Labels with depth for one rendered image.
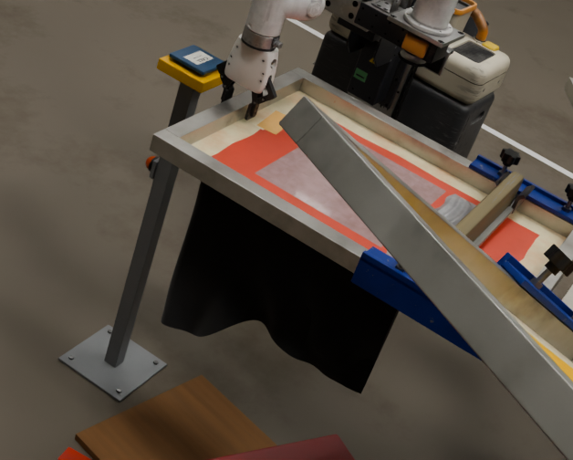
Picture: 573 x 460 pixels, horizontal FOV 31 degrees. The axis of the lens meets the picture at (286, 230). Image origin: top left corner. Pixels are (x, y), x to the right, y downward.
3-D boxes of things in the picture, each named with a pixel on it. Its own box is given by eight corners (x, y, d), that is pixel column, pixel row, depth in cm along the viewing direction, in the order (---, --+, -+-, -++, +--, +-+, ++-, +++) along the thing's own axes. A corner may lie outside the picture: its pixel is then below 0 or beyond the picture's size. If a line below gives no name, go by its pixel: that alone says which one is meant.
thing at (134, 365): (57, 360, 288) (131, 51, 237) (108, 326, 305) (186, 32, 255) (119, 402, 281) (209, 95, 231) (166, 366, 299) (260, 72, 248)
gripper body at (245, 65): (288, 44, 219) (274, 90, 225) (249, 23, 222) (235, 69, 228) (271, 51, 213) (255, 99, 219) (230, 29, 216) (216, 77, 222)
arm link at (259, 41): (291, 36, 218) (287, 47, 220) (257, 17, 221) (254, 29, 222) (274, 43, 212) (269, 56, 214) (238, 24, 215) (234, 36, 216)
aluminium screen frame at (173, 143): (149, 150, 205) (152, 133, 203) (293, 80, 252) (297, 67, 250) (500, 362, 182) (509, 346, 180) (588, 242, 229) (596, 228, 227)
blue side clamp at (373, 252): (349, 281, 191) (362, 251, 187) (361, 271, 195) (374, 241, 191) (494, 369, 182) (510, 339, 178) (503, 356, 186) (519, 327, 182)
